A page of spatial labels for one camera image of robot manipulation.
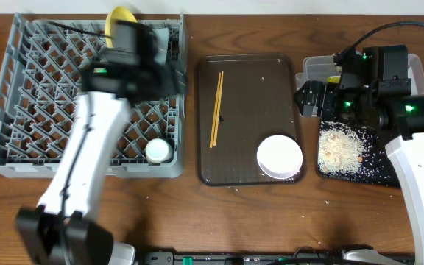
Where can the black waste tray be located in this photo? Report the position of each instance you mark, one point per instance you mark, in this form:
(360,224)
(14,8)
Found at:
(375,169)

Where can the dark brown serving tray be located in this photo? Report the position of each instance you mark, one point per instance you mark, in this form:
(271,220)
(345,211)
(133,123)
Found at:
(257,102)

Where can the wooden chopstick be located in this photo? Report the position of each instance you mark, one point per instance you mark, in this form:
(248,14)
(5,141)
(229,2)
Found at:
(215,110)
(218,107)

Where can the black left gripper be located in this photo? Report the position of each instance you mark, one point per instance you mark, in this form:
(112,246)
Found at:
(175,82)

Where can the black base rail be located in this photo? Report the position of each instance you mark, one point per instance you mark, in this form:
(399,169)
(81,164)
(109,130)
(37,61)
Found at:
(171,258)

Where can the green yellow snack wrapper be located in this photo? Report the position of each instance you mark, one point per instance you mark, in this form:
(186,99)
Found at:
(333,79)

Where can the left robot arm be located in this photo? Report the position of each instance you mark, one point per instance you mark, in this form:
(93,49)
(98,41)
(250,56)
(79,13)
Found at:
(62,229)

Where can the clear plastic bin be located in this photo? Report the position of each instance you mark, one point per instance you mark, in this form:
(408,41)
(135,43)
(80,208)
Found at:
(320,68)

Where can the yellow plate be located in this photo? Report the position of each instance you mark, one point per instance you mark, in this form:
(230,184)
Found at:
(119,13)

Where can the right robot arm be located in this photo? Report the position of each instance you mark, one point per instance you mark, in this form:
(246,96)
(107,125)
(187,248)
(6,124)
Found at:
(374,90)

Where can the pile of rice waste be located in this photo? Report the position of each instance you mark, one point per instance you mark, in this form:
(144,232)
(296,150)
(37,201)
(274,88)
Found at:
(339,151)

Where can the small white cup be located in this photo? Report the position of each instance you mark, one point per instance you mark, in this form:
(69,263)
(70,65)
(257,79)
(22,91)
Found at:
(158,151)

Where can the grey plastic dish rack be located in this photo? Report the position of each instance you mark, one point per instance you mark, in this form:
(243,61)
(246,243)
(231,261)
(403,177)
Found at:
(39,81)

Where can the pink-white bowl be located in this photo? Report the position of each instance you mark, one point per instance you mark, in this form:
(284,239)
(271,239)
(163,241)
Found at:
(279,157)

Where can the light blue bowl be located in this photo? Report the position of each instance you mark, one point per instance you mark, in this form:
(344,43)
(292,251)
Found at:
(163,42)

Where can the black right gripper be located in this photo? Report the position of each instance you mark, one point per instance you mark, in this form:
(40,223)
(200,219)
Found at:
(327,91)

